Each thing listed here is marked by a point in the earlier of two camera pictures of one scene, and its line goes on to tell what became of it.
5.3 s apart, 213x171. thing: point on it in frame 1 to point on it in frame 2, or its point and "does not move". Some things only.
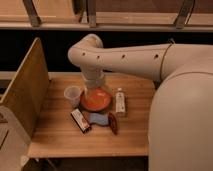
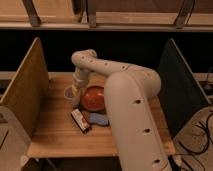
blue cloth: [102, 119] does not move
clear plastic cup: [73, 94] does not move
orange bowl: [96, 99] does not move
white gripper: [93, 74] to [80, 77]
